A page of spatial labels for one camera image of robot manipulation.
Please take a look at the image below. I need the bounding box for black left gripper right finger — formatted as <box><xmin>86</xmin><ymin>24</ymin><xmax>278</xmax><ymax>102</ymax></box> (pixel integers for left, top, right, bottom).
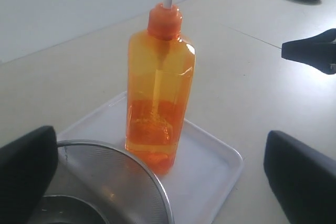
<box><xmin>264</xmin><ymin>131</ymin><xmax>335</xmax><ymax>223</ymax></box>

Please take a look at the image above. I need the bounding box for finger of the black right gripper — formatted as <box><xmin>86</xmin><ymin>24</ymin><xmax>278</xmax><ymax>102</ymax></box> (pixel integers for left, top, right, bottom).
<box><xmin>281</xmin><ymin>28</ymin><xmax>335</xmax><ymax>75</ymax></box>

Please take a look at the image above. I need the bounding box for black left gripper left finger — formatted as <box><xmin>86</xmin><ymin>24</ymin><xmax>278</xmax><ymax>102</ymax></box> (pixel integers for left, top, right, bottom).
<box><xmin>1</xmin><ymin>125</ymin><xmax>58</xmax><ymax>223</ymax></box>

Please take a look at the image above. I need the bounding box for orange pump soap bottle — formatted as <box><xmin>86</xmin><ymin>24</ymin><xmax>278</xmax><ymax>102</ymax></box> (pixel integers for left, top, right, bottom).
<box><xmin>125</xmin><ymin>0</ymin><xmax>195</xmax><ymax>175</ymax></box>

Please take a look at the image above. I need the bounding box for small stainless steel bowl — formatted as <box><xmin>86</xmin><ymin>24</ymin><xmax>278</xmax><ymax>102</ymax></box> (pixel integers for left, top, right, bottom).
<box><xmin>28</xmin><ymin>195</ymin><xmax>109</xmax><ymax>223</ymax></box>

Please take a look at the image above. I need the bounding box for steel mesh colander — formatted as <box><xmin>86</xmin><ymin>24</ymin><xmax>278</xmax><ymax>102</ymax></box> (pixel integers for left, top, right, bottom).
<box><xmin>43</xmin><ymin>140</ymin><xmax>174</xmax><ymax>223</ymax></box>

